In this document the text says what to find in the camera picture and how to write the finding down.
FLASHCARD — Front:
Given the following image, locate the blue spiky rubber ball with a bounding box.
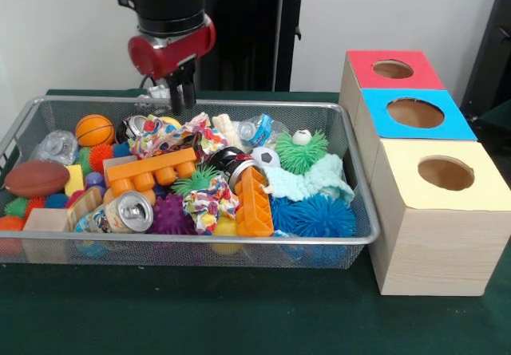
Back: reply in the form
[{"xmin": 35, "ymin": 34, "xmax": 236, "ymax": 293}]
[{"xmin": 271, "ymin": 194, "xmax": 357, "ymax": 239}]

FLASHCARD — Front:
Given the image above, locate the red-orange ball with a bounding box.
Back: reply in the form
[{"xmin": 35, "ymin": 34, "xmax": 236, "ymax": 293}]
[{"xmin": 0, "ymin": 215, "xmax": 27, "ymax": 257}]

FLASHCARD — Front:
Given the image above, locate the colourful dotted cloth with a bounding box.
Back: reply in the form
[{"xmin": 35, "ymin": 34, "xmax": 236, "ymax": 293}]
[{"xmin": 127, "ymin": 111, "xmax": 228, "ymax": 164}]

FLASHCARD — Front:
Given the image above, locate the black upright panel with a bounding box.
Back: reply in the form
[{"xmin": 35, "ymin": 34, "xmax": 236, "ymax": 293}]
[{"xmin": 461, "ymin": 0, "xmax": 511, "ymax": 127}]

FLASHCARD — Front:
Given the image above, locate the purple spiky ball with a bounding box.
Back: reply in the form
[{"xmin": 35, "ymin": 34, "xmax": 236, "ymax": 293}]
[{"xmin": 150, "ymin": 193, "xmax": 199, "ymax": 235}]

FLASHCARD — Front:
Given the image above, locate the plain wooden cube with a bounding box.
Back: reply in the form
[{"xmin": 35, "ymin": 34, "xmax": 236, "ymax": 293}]
[{"xmin": 22, "ymin": 207, "xmax": 71, "ymax": 233}]

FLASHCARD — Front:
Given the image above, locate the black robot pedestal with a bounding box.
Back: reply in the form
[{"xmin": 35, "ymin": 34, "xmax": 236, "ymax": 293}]
[{"xmin": 153, "ymin": 0, "xmax": 323, "ymax": 92}]

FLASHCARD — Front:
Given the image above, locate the green fuzzy ball with eye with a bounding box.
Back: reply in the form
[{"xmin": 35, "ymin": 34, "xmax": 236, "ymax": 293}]
[{"xmin": 275, "ymin": 128, "xmax": 331, "ymax": 175}]

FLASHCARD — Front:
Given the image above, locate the light blue knitted cloth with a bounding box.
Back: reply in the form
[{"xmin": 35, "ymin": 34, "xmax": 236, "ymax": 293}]
[{"xmin": 265, "ymin": 153, "xmax": 355, "ymax": 204}]

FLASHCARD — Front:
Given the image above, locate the wooden box with three holes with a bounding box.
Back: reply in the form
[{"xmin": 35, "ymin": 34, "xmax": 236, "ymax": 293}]
[{"xmin": 339, "ymin": 49, "xmax": 511, "ymax": 297}]

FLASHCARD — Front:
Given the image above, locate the shallow clear mesh bin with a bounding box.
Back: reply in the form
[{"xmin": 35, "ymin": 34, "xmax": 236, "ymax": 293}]
[{"xmin": 0, "ymin": 95, "xmax": 380, "ymax": 269}]

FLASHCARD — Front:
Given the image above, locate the small orange basketball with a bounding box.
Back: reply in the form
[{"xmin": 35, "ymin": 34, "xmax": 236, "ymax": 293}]
[{"xmin": 75, "ymin": 114, "xmax": 116, "ymax": 148}]

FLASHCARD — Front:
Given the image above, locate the colourful drink can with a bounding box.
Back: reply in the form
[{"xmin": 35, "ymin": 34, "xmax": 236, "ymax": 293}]
[{"xmin": 75, "ymin": 190, "xmax": 156, "ymax": 235}]

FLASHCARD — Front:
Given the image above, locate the small soccer ball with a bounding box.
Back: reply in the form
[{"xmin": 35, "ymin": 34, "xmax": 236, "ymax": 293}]
[{"xmin": 251, "ymin": 146, "xmax": 281, "ymax": 168}]

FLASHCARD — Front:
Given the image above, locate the brown rubber ball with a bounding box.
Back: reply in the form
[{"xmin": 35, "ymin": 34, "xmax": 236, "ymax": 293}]
[{"xmin": 4, "ymin": 160, "xmax": 71, "ymax": 199}]

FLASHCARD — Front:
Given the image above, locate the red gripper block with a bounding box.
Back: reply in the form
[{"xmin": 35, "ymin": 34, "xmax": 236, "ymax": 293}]
[{"xmin": 127, "ymin": 14, "xmax": 216, "ymax": 115}]

